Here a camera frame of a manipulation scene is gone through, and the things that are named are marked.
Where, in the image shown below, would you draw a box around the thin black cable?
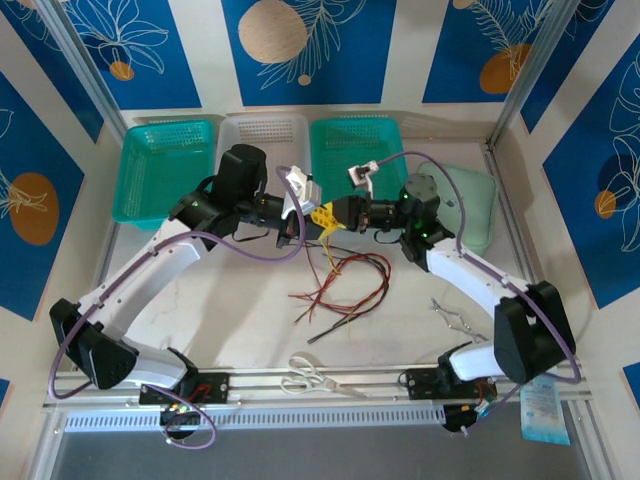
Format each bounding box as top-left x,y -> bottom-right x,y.
299,239 -> 341,321

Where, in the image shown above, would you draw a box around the red and black cable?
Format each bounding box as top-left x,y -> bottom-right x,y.
287,279 -> 351,314
294,252 -> 394,325

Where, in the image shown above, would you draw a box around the thin yellow cable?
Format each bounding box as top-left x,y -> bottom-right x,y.
324,259 -> 356,341

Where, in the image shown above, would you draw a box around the white perforated plastic basket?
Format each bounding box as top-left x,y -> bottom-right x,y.
213,113 -> 312,201

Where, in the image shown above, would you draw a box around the teal perforated plastic basket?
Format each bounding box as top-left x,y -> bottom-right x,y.
110,119 -> 217,234
309,117 -> 409,204

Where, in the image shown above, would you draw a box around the blue white printed packet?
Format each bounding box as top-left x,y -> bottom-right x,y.
519,377 -> 571,446

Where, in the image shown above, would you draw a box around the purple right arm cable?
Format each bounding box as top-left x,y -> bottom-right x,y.
375,151 -> 584,436

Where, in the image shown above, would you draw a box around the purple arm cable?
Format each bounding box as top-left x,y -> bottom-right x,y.
48,164 -> 307,451
375,151 -> 584,436

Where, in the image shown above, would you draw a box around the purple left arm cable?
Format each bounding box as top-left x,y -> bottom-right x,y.
48,164 -> 307,451

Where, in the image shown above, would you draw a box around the metal wire tongs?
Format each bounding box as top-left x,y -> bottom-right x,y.
430,297 -> 489,344

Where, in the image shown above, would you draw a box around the aluminium mounting rail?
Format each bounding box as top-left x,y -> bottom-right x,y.
42,367 -> 594,414

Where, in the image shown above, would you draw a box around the white handled scissors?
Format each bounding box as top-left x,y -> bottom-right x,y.
280,354 -> 370,400

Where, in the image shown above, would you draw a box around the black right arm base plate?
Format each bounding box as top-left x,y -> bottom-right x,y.
405,367 -> 499,401

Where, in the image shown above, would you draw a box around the grey slotted cable duct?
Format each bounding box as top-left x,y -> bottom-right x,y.
63,405 -> 446,434

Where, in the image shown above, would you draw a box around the aluminium frame post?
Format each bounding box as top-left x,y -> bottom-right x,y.
489,0 -> 581,146
37,0 -> 129,146

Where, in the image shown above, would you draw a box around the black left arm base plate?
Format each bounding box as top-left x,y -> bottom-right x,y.
138,372 -> 231,405

